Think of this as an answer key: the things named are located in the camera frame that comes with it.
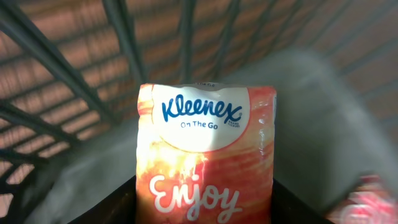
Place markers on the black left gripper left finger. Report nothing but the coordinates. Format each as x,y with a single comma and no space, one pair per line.
119,207

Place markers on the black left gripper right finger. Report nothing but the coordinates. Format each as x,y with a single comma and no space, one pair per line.
286,208

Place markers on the red white snack packet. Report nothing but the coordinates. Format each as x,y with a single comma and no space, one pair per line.
368,203

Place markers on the orange Kleenex tissue pack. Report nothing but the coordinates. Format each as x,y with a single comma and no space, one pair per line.
205,153

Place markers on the grey plastic mesh basket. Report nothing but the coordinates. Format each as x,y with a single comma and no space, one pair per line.
71,73

